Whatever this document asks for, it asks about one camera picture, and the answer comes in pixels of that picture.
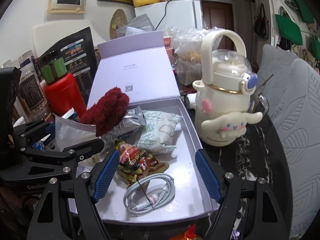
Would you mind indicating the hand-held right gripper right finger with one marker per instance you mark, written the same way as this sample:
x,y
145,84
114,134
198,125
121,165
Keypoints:
x,y
207,177

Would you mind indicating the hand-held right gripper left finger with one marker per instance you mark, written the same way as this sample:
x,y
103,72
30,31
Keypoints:
x,y
106,172

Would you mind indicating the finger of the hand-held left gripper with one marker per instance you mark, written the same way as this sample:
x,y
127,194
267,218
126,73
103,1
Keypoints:
x,y
82,150
32,131

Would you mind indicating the clear zip bag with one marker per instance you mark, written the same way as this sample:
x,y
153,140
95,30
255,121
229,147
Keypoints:
x,y
70,132

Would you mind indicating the dark red fuzzy cloth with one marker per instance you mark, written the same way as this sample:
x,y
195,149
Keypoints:
x,y
107,110

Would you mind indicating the silver snack packet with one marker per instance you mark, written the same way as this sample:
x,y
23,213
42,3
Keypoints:
x,y
130,125

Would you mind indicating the white green-print packet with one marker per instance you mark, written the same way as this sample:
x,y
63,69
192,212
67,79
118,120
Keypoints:
x,y
160,130

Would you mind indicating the lavender gift box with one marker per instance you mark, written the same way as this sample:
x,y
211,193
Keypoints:
x,y
140,65

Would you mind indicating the plastic jar with dark label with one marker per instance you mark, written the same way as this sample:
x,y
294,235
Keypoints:
x,y
30,92

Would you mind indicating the red bottle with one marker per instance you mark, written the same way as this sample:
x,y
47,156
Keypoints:
x,y
62,92

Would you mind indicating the dark jar with green label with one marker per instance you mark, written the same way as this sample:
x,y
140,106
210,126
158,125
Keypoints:
x,y
53,70

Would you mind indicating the orange packet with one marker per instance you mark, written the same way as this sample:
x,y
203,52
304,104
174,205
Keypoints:
x,y
187,233

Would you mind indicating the cream cartoon water bottle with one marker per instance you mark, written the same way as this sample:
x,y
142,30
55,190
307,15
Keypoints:
x,y
220,115

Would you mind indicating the black oat bag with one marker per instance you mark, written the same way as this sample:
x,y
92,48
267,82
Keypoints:
x,y
80,55

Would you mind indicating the grey leaf-pattern chair cushion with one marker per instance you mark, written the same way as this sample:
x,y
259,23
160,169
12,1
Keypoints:
x,y
305,142
275,65

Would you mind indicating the clear plastic bag of snacks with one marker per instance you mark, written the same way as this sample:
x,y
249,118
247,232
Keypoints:
x,y
187,62

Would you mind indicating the printed paper leaflet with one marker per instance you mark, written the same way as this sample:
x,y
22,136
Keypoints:
x,y
135,31

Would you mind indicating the pink paper cup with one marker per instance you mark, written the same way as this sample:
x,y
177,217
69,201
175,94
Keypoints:
x,y
168,50

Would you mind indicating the woven straw fan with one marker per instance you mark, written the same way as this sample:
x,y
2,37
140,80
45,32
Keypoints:
x,y
117,22

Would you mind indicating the grey mailing bag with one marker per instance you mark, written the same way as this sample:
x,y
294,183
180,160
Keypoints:
x,y
140,21

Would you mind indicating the clear plastic wrap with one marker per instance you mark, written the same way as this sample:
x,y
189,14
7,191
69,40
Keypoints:
x,y
171,31

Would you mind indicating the dark hanging bag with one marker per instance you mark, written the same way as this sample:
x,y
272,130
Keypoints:
x,y
261,25

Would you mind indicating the brown door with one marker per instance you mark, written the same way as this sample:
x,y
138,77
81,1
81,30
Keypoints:
x,y
217,15

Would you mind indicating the white fridge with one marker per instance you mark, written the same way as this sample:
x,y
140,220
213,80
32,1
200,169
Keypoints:
x,y
180,15

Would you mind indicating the green tote bag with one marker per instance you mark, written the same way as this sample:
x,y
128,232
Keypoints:
x,y
315,48
303,7
288,30

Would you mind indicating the wall intercom panel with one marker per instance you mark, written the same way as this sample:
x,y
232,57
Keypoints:
x,y
67,0

